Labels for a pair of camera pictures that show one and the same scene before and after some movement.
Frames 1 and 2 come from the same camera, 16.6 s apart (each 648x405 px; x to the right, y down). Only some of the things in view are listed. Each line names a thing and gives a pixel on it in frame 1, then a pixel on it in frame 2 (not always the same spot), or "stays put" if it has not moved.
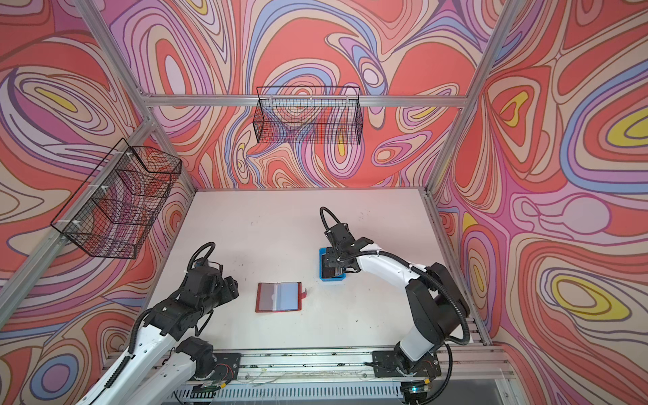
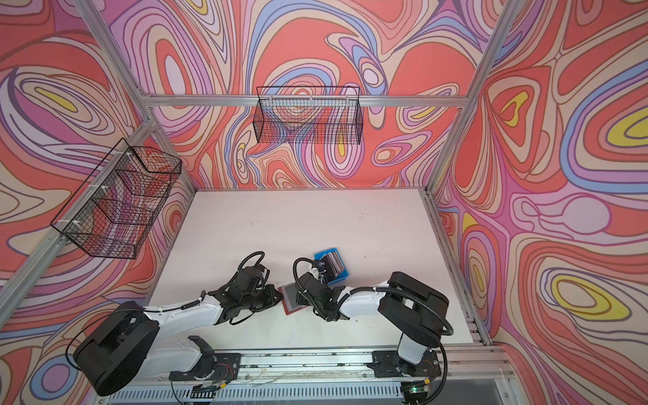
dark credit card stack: x=330 y=272 stays put
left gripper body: x=224 y=292 -> x=261 y=300
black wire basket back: x=308 y=115 stays put
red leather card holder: x=275 y=296 stays put
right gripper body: x=333 y=256 -> x=317 y=306
